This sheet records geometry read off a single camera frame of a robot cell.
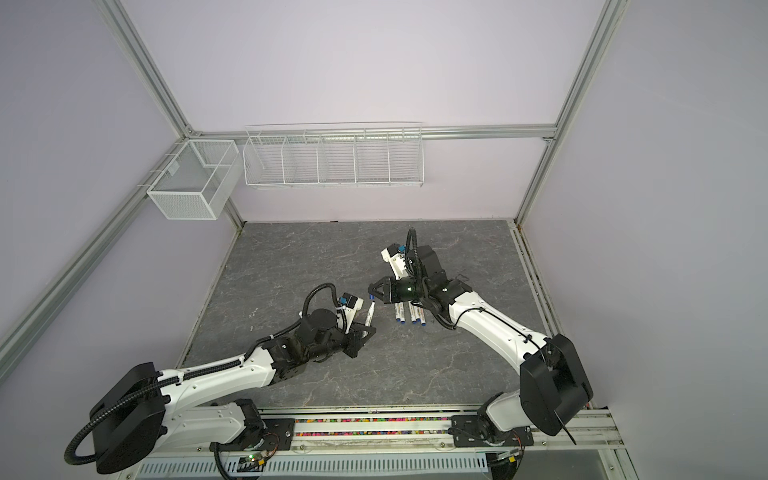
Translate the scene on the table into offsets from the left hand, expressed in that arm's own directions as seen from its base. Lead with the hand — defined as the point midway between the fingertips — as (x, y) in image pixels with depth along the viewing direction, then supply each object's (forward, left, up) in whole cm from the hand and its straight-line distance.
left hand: (373, 334), depth 78 cm
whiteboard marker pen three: (+10, -14, -11) cm, 20 cm away
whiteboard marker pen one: (+12, -8, -11) cm, 18 cm away
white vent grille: (-29, -19, -13) cm, 37 cm away
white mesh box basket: (+51, +56, +14) cm, 77 cm away
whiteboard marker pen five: (+3, +1, +4) cm, 5 cm away
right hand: (+8, 0, +8) cm, 11 cm away
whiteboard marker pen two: (+11, -13, -11) cm, 20 cm away
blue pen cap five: (+7, 0, +7) cm, 10 cm away
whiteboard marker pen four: (+9, -15, -11) cm, 21 cm away
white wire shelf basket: (+56, +11, +18) cm, 60 cm away
